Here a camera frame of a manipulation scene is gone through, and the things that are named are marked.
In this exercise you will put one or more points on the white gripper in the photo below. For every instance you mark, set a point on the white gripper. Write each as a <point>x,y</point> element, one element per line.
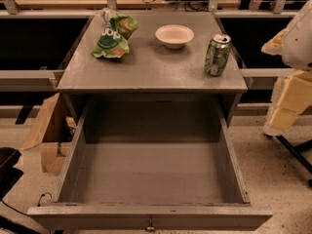
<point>298,46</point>

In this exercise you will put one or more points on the green rice chip bag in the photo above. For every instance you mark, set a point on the green rice chip bag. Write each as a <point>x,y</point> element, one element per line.
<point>113,40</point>

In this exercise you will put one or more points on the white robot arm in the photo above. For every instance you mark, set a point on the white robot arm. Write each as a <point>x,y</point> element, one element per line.
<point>294,45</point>

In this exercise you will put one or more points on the open grey top drawer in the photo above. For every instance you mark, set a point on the open grey top drawer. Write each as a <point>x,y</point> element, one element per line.
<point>132,160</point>

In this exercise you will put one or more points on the metal drawer knob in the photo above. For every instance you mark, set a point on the metal drawer knob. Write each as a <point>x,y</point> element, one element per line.
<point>150,228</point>

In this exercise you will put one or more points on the black chair base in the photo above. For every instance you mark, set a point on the black chair base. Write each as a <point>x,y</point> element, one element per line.
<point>296,151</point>

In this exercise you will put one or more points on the green soda can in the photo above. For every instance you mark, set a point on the green soda can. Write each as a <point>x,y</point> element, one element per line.
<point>217,54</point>

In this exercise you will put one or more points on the white paper bowl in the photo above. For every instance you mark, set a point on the white paper bowl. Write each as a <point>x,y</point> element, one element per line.
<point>174,36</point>

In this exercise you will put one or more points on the clear plastic water bottle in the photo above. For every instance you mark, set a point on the clear plastic water bottle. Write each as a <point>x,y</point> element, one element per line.
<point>107,14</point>

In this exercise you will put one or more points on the brown cardboard box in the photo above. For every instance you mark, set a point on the brown cardboard box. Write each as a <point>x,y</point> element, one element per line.
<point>52,132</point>

